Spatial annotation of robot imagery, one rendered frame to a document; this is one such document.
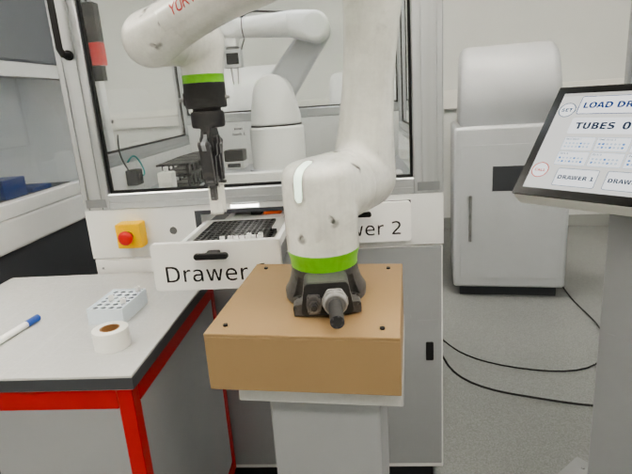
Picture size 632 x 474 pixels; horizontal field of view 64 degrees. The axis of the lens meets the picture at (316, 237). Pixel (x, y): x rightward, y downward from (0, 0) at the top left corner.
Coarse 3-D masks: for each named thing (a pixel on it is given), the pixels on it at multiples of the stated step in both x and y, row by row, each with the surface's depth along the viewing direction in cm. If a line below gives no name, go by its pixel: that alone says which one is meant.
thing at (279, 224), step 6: (282, 216) 146; (204, 222) 146; (210, 222) 147; (276, 222) 146; (282, 222) 145; (198, 228) 139; (204, 228) 143; (276, 228) 146; (282, 228) 133; (192, 234) 133; (198, 234) 138; (276, 234) 147; (282, 234) 128; (186, 240) 128; (192, 240) 132; (282, 240) 127; (282, 246) 125; (282, 252) 125; (282, 258) 124
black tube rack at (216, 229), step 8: (216, 224) 140; (224, 224) 139; (232, 224) 139; (240, 224) 138; (248, 224) 137; (256, 224) 137; (264, 224) 137; (272, 224) 136; (208, 232) 132; (216, 232) 131; (224, 232) 130; (232, 232) 129; (240, 232) 129; (256, 232) 128; (264, 232) 127; (272, 232) 139; (200, 240) 125
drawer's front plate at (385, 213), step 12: (384, 204) 139; (396, 204) 138; (408, 204) 138; (372, 216) 140; (384, 216) 140; (396, 216) 139; (408, 216) 139; (360, 228) 141; (384, 228) 140; (396, 228) 140; (408, 228) 140; (360, 240) 142; (372, 240) 142; (384, 240) 141; (396, 240) 141; (408, 240) 141
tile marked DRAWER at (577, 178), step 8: (560, 168) 118; (568, 168) 116; (576, 168) 115; (560, 176) 117; (568, 176) 115; (576, 176) 114; (584, 176) 113; (592, 176) 111; (552, 184) 117; (560, 184) 116; (568, 184) 114; (576, 184) 113; (584, 184) 112; (592, 184) 110
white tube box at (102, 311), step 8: (104, 296) 121; (120, 296) 120; (128, 296) 120; (136, 296) 119; (144, 296) 123; (96, 304) 117; (104, 304) 116; (112, 304) 116; (128, 304) 115; (136, 304) 119; (144, 304) 123; (88, 312) 113; (96, 312) 113; (104, 312) 113; (112, 312) 113; (120, 312) 112; (128, 312) 115; (136, 312) 119; (88, 320) 114; (96, 320) 114; (104, 320) 113; (112, 320) 113; (120, 320) 113; (128, 320) 115
